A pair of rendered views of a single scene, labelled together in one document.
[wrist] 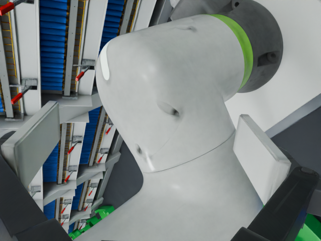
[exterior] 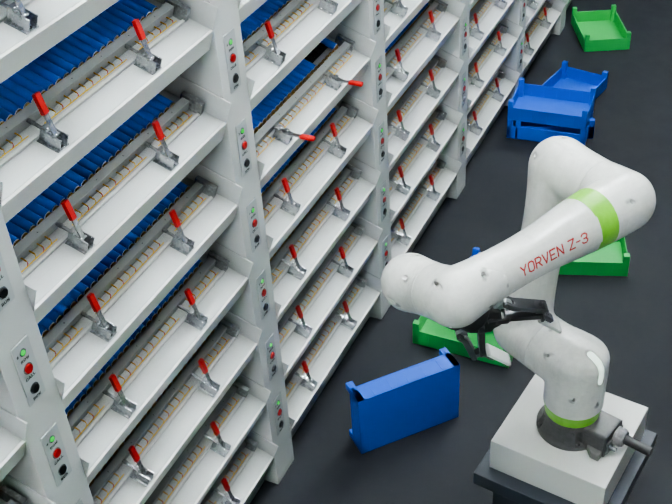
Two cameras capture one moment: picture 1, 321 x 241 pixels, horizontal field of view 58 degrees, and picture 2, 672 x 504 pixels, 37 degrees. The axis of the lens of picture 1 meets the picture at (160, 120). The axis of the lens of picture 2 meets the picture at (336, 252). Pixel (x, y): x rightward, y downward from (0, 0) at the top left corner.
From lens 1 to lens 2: 1.94 m
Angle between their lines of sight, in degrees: 39
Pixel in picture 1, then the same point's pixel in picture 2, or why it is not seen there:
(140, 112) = (561, 346)
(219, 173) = (518, 342)
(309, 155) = (502, 409)
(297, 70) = (524, 424)
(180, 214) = not seen: hidden behind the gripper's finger
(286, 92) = (525, 411)
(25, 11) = not seen: outside the picture
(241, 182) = (508, 345)
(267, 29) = (549, 434)
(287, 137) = not seen: hidden behind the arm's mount
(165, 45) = (568, 381)
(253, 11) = (563, 441)
